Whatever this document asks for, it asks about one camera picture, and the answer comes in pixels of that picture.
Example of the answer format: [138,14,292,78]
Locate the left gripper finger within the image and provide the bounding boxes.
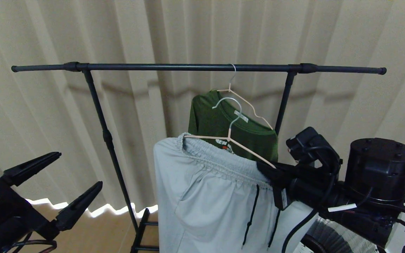
[1,151,62,187]
[54,181,104,232]

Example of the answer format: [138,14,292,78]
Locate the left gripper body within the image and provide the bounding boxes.
[0,177,61,253]

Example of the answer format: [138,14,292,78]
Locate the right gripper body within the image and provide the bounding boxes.
[271,164,346,211]

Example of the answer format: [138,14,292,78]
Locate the pink clothes hanger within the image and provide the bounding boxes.
[183,97,277,169]
[218,63,274,130]

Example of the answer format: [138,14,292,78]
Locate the pale grey shorts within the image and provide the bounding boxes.
[153,132,318,253]

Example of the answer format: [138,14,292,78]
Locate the green printed t-shirt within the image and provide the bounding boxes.
[188,90,279,164]

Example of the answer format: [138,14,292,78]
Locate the white laundry basket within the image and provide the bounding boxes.
[293,216,379,253]

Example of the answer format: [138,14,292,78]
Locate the black clothes rack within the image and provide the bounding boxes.
[11,62,388,253]

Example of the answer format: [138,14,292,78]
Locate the beige curtain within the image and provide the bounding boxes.
[0,0,405,219]

